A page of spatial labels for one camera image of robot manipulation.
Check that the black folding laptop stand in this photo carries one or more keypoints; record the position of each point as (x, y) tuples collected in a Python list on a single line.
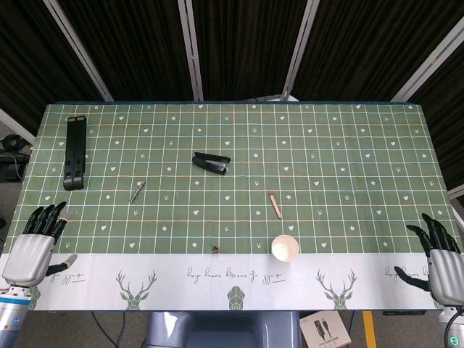
[(69, 152)]

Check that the black floor equipment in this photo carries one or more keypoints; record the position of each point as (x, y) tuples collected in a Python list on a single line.
[(11, 163)]

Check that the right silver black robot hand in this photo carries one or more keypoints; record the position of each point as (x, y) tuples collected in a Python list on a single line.
[(447, 272)]

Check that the green grid tablecloth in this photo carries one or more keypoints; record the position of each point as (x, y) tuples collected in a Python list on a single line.
[(253, 145)]

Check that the small dark clip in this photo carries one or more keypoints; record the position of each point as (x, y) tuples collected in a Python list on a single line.
[(214, 248)]

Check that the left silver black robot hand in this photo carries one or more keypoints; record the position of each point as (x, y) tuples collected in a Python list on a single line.
[(29, 257)]

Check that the white screen frame post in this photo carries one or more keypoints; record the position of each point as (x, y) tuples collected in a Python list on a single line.
[(80, 50), (457, 193), (14, 125), (300, 50), (431, 67), (188, 36)]

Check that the white paper cup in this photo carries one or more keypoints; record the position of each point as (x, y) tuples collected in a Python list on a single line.
[(284, 248)]

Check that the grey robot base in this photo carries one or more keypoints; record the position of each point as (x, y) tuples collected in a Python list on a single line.
[(217, 333)]

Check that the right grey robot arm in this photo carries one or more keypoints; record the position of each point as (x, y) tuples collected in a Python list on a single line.
[(453, 326)]

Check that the black stapler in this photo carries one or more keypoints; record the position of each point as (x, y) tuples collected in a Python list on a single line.
[(212, 165)]

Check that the dark fabric screen panel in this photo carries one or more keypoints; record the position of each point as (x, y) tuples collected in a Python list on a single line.
[(362, 47), (246, 47), (29, 54), (137, 47), (446, 119)]

